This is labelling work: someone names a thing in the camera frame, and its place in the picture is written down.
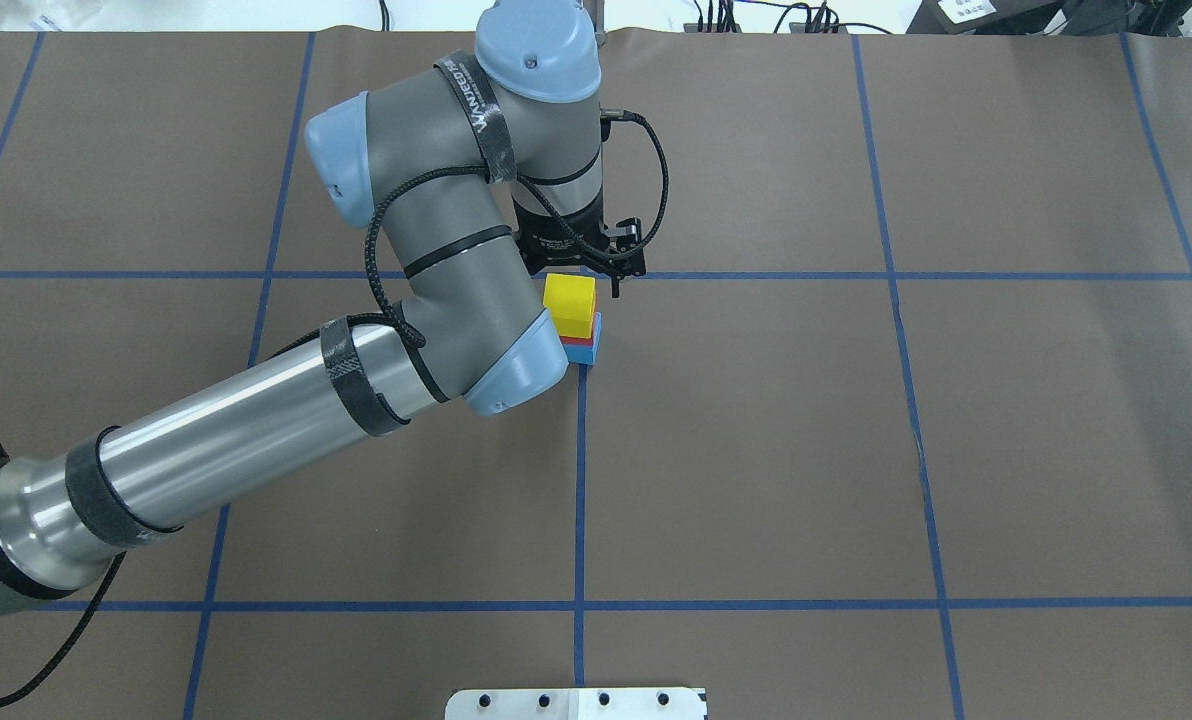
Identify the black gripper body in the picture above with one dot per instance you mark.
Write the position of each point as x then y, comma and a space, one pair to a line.
553, 238

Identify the yellow wooden cube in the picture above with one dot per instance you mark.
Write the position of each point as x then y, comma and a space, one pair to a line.
572, 302

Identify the blue wooden cube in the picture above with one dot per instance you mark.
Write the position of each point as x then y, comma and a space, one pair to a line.
587, 359

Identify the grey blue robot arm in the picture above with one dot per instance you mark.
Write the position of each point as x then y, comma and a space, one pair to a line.
203, 290

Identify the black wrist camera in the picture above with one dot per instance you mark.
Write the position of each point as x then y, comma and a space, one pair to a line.
624, 258

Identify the white pedestal column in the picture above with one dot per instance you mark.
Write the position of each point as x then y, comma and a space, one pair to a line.
579, 703

